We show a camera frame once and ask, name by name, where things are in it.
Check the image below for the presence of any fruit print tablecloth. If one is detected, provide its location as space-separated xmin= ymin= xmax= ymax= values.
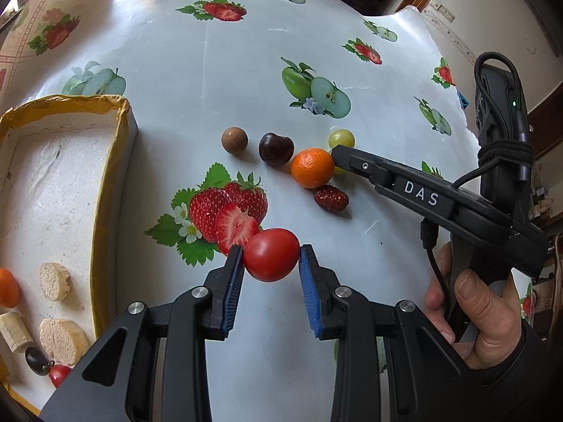
xmin=0 ymin=0 xmax=533 ymax=422

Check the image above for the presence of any brown longan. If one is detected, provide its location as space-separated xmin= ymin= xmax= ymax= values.
xmin=220 ymin=127 xmax=248 ymax=155

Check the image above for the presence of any person's right hand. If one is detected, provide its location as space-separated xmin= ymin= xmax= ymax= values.
xmin=425 ymin=270 xmax=522 ymax=370

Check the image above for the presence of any red cherry tomato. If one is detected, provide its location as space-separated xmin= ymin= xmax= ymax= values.
xmin=243 ymin=228 xmax=300 ymax=282
xmin=49 ymin=364 xmax=72 ymax=389

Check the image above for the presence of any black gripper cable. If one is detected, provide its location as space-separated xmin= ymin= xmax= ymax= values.
xmin=419 ymin=51 xmax=534 ymax=313

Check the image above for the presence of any orange tangerine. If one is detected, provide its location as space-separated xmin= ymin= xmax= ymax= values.
xmin=0 ymin=268 xmax=21 ymax=309
xmin=290 ymin=148 xmax=335 ymax=190

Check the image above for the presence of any hexagonal white freeze-dried block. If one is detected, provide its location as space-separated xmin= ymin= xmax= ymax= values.
xmin=0 ymin=313 xmax=33 ymax=353

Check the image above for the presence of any round freeze-dried piece small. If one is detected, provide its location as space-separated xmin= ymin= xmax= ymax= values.
xmin=39 ymin=262 xmax=71 ymax=302

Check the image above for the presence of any red jujube date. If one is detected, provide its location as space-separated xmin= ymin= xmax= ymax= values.
xmin=314 ymin=185 xmax=349 ymax=215

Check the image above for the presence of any white foam tray yellow rim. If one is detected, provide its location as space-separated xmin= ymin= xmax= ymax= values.
xmin=1 ymin=95 xmax=137 ymax=342

